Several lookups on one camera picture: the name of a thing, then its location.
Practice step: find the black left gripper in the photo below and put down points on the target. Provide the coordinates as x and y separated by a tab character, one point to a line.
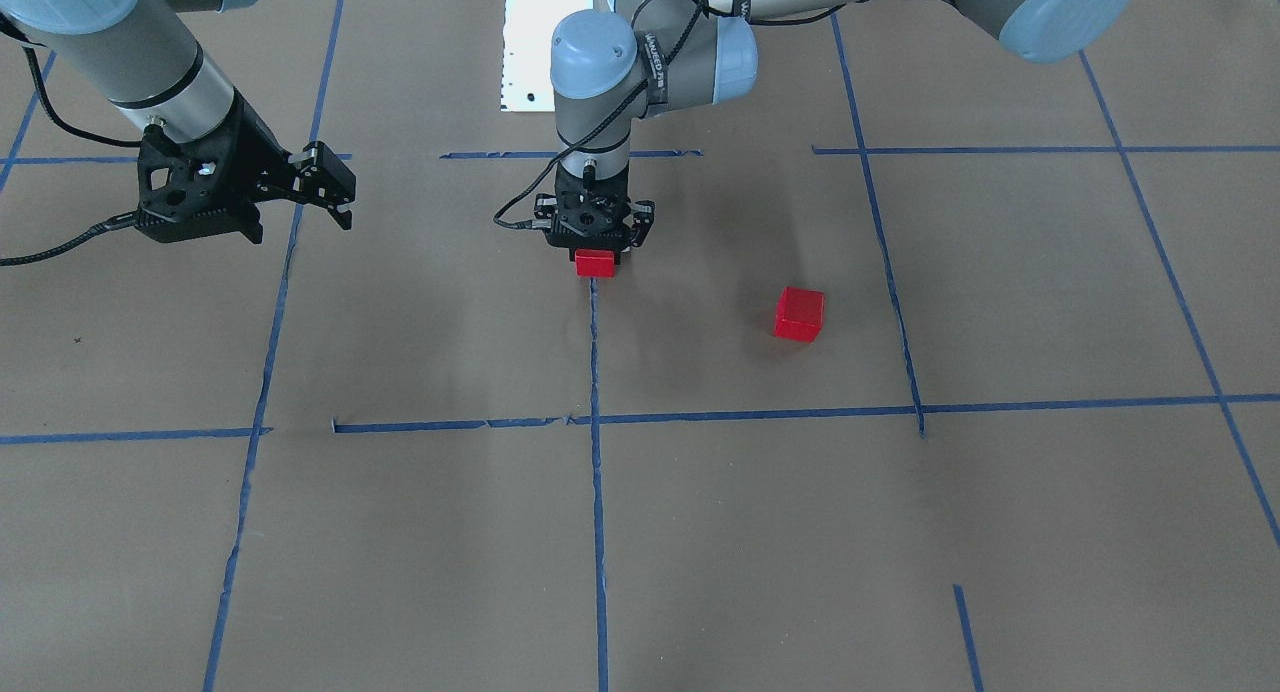
644	215

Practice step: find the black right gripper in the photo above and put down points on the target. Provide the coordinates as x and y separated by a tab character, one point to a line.
254	150

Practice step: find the red cube block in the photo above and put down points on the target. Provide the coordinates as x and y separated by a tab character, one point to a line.
799	315
591	263

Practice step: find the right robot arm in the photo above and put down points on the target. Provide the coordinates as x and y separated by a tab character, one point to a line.
142	57

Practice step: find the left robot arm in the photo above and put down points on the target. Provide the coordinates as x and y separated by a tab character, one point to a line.
619	61

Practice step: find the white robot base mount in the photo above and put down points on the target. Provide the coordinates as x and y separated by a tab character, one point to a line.
525	73

